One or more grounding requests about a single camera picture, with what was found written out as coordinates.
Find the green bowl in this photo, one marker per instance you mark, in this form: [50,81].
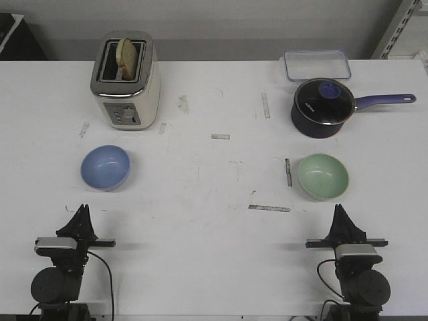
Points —
[323,177]

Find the white metal shelf upright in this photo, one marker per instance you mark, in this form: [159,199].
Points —
[406,34]

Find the glass pot lid blue knob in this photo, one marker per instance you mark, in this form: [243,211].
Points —
[325,101]

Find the blue bowl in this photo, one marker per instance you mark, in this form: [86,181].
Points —
[105,168]

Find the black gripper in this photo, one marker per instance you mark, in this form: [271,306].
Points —
[341,221]
[85,237]

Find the cream silver toaster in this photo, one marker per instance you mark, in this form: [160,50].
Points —
[127,104]

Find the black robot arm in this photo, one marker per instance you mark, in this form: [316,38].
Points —
[363,290]
[56,289]

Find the clear plastic food container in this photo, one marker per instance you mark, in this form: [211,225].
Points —
[307,64]

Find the toast bread slice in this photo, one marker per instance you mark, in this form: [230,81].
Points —
[126,58]

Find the dark blue saucepan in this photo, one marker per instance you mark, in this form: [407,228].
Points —
[314,130]

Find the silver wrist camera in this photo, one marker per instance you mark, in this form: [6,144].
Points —
[55,246]
[357,254]

